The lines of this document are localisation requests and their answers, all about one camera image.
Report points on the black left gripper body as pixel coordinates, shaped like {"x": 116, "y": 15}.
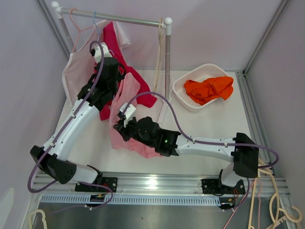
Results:
{"x": 115, "y": 88}

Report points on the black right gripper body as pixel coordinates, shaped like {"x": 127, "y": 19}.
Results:
{"x": 134, "y": 134}

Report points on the magenta t shirt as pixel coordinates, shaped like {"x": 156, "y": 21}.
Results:
{"x": 133, "y": 84}

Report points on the beige plastic hanger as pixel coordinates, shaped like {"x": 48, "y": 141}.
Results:
{"x": 159, "y": 55}

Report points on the orange t shirt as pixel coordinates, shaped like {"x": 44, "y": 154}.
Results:
{"x": 209, "y": 89}

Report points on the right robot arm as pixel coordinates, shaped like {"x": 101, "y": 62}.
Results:
{"x": 240, "y": 152}

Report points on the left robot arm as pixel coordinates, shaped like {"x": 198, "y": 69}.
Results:
{"x": 52, "y": 157}

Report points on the white rack base foot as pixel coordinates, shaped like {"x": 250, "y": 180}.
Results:
{"x": 162, "y": 113}

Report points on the pale pink tank top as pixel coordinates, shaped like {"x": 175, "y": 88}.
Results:
{"x": 81, "y": 64}

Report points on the white perforated plastic basket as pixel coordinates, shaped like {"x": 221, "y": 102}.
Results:
{"x": 199, "y": 74}

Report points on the silver rack upright pole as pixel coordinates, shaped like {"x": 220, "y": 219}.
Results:
{"x": 168, "y": 31}

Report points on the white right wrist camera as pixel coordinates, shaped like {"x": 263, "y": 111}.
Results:
{"x": 126, "y": 112}

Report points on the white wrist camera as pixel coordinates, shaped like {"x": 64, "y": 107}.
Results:
{"x": 126, "y": 112}
{"x": 97, "y": 52}

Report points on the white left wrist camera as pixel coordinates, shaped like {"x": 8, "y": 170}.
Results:
{"x": 97, "y": 52}

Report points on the aluminium mounting rail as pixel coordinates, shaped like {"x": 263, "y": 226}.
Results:
{"x": 157, "y": 184}

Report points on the pink wire hanger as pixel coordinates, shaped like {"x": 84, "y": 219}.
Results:
{"x": 79, "y": 30}

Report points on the white slotted cable duct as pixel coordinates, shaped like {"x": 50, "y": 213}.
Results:
{"x": 132, "y": 199}

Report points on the silver clothes rack rail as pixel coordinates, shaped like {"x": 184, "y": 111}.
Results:
{"x": 108, "y": 17}

